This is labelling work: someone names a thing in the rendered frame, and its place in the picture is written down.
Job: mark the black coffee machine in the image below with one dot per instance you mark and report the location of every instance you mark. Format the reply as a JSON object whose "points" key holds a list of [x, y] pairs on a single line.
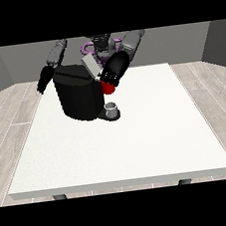
{"points": [[77, 93]]}

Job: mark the dark table leg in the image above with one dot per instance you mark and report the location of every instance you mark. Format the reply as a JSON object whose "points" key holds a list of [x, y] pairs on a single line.
{"points": [[184, 181], [59, 197]]}

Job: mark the small grey cup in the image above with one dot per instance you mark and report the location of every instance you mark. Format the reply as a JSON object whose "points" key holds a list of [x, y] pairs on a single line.
{"points": [[111, 109]]}

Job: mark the grey robot trunk purple rings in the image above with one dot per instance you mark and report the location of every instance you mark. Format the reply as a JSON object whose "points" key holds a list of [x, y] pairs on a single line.
{"points": [[100, 45]]}

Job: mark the pale grey machine lid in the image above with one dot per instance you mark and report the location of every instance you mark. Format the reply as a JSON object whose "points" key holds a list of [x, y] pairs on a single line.
{"points": [[90, 65]]}

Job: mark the red pod holder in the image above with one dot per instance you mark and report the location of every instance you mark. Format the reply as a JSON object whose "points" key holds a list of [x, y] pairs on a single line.
{"points": [[107, 87]]}

